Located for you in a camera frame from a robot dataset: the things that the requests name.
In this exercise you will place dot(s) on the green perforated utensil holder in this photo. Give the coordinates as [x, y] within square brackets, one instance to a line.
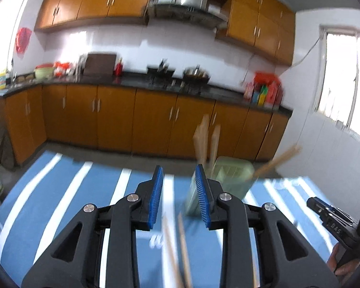
[231, 180]

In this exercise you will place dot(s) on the black gas stove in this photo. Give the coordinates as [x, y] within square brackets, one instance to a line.
[177, 84]

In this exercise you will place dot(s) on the orange wooden base cabinets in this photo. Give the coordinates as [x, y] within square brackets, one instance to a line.
[114, 117]

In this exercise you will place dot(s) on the black wok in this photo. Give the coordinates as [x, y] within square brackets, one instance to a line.
[160, 70]

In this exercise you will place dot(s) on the red bag over bottles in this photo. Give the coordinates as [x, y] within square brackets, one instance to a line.
[267, 78]

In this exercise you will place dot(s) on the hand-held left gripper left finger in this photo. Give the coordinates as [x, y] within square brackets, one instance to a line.
[156, 198]

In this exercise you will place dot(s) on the red white plastic bag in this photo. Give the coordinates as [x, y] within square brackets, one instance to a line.
[62, 69]

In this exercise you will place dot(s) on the small red bottle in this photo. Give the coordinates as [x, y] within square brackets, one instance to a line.
[118, 69]

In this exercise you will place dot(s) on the large barred window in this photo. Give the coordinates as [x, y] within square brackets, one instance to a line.
[342, 81]

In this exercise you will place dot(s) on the dark red large bottle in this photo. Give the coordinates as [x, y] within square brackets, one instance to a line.
[276, 94]

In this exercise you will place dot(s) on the blue white striped tablecloth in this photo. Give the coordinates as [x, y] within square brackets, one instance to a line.
[39, 216]

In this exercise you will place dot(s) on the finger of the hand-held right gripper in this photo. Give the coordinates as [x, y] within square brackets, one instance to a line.
[315, 208]
[333, 210]

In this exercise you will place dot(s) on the person's right hand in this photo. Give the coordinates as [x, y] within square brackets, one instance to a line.
[346, 268]

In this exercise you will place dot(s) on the orange wooden wall cabinets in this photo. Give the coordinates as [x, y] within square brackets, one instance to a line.
[108, 0]

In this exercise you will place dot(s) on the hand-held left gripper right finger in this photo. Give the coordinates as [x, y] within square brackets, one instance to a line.
[202, 198]

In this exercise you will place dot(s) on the clear plastic containers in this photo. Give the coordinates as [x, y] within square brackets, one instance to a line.
[81, 66]

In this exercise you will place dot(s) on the dark sack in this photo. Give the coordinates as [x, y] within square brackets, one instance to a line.
[4, 144]

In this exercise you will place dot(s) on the green plastic basin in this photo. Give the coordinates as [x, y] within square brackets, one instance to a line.
[44, 72]

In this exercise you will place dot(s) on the metal sink faucet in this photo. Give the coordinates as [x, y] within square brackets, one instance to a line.
[14, 76]

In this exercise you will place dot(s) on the pot with glass lid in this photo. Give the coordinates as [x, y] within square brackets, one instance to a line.
[196, 73]

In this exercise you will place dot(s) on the pink condiment bottle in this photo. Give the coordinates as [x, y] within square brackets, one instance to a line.
[249, 91]

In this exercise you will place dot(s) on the dark wooden cutting board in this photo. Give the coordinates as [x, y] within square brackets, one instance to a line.
[99, 63]

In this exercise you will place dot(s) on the yellow detergent bottle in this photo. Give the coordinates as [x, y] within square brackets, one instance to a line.
[1, 81]

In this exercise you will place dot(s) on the red hanging plastic bag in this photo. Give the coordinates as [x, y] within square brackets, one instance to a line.
[24, 40]

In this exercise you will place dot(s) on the black kitchen countertop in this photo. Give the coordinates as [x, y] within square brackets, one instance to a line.
[138, 81]

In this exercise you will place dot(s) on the small kitchen window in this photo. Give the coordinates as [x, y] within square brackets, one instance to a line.
[9, 27]

